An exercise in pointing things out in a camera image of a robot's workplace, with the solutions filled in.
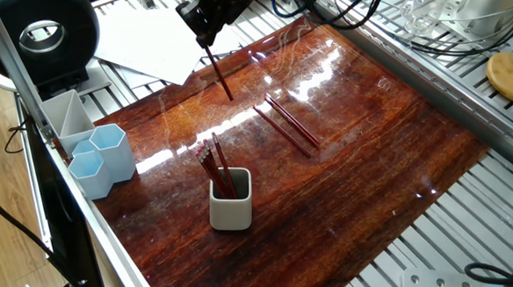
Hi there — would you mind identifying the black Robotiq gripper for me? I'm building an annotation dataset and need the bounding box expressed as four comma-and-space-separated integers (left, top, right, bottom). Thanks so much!
173, 0, 256, 51

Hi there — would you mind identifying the white square ceramic pen holder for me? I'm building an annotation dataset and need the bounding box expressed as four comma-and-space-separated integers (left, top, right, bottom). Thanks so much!
207, 166, 255, 233

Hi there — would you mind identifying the light blue hexagonal pen holder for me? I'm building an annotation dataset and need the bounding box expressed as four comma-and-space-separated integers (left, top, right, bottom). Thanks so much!
65, 120, 140, 203

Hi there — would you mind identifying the white divided square pen holder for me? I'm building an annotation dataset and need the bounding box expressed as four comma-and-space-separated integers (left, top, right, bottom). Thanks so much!
36, 87, 98, 159

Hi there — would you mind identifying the white paper sheet stack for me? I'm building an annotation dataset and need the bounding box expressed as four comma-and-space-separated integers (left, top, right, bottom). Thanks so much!
90, 0, 248, 91

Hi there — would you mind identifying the red-brown wooden board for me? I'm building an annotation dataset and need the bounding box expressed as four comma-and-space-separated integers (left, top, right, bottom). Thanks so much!
83, 5, 496, 287

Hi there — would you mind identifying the black monitor panel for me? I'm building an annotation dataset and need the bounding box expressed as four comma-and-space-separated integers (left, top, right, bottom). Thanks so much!
11, 115, 116, 287

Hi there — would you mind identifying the clear plastic jar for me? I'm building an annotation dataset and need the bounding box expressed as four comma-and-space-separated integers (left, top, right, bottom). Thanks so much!
396, 0, 513, 42

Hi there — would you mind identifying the black gripper cable with plug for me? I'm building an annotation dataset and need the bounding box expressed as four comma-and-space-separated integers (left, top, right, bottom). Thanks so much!
269, 0, 385, 33

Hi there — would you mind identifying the black ring-shaped lamp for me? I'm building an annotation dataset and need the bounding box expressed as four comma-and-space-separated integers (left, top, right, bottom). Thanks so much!
0, 0, 115, 106

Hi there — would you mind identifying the black cable pair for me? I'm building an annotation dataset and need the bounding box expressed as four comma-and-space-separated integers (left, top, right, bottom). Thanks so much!
388, 16, 513, 61

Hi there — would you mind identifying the black floor cable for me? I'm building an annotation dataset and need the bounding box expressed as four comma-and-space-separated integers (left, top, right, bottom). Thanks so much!
0, 177, 86, 287

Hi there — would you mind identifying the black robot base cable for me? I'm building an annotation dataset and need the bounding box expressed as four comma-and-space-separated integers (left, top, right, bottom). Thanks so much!
463, 261, 513, 287

